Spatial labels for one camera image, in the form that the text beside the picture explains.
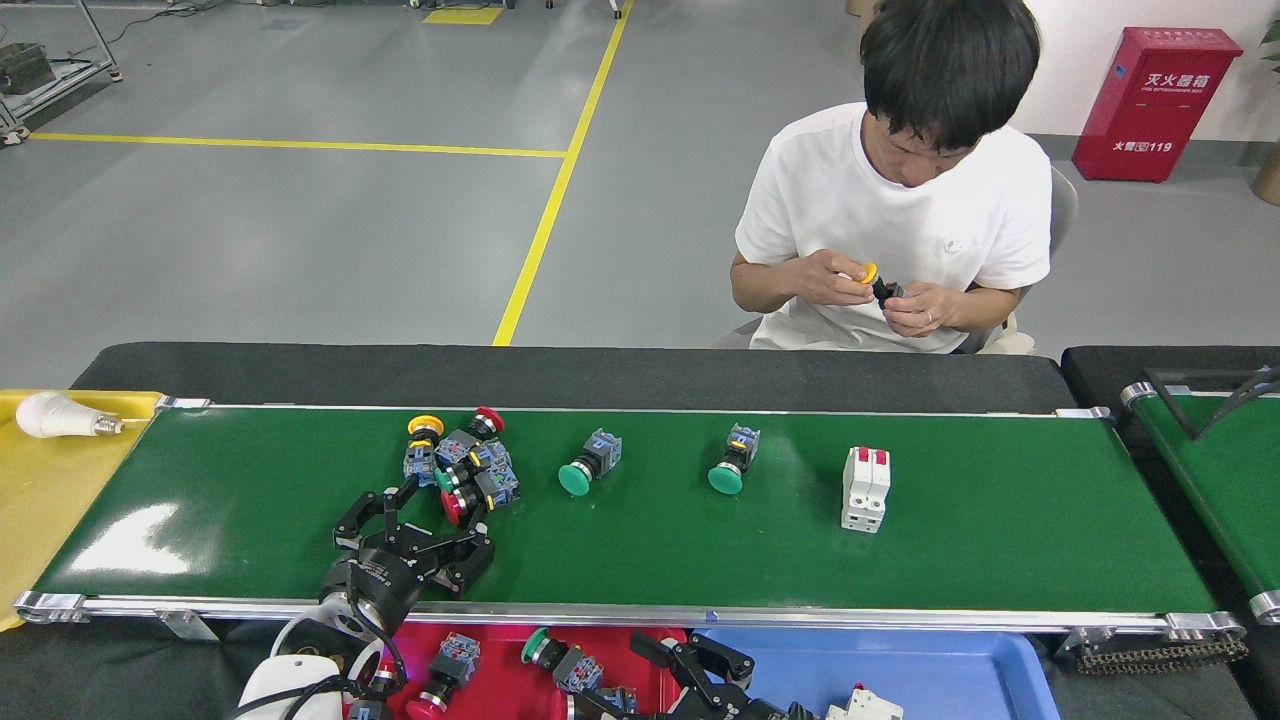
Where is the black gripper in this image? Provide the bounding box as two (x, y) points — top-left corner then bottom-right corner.
(570, 632), (823, 720)
(320, 476), (497, 626)

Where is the white circuit breaker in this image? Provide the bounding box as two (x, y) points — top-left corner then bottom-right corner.
(840, 446), (892, 534)
(825, 683), (906, 720)

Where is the yellow push button switch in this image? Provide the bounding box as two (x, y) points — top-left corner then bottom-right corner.
(403, 414), (446, 487)
(845, 262), (906, 309)

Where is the green conveyor belt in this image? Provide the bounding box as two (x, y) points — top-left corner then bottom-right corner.
(12, 395), (1249, 646)

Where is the yellow plastic tray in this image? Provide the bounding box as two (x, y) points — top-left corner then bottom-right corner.
(0, 388), (166, 633)

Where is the short green feeder conveyor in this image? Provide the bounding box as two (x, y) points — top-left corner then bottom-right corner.
(1120, 368), (1280, 626)

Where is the person's right hand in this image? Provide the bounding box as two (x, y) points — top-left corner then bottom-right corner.
(790, 250), (871, 308)

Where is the person's left hand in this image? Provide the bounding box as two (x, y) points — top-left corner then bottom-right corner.
(880, 282), (969, 339)

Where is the red plastic bin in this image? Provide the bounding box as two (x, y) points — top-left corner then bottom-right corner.
(345, 622), (691, 720)

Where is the long black table cover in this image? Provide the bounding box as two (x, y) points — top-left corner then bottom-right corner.
(70, 342), (1079, 411)

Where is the blue plastic bin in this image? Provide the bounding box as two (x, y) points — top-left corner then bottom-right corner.
(690, 627), (1063, 720)

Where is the white light bulb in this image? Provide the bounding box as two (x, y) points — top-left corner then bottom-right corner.
(15, 391), (126, 440)

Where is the person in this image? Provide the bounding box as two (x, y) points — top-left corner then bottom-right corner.
(733, 0), (1053, 353)

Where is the metal trolley rack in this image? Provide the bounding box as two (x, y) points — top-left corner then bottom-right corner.
(0, 0), (123, 146)

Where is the red fire extinguisher box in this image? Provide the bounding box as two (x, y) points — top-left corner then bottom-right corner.
(1072, 26), (1244, 183)

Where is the potted plant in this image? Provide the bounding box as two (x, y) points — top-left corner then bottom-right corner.
(1253, 20), (1280, 206)

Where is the black conveyor drive chain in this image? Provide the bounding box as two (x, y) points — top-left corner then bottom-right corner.
(1060, 628), (1249, 673)

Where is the black triangular guide bracket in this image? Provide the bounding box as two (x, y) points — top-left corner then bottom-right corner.
(1143, 365), (1280, 441)

